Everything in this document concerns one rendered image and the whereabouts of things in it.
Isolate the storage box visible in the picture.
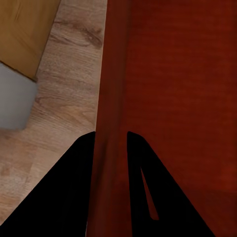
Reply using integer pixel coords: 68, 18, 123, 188
85, 0, 237, 237

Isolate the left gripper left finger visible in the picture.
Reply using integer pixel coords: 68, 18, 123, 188
0, 131, 95, 237

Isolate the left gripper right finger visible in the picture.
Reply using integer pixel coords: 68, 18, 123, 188
127, 131, 215, 237

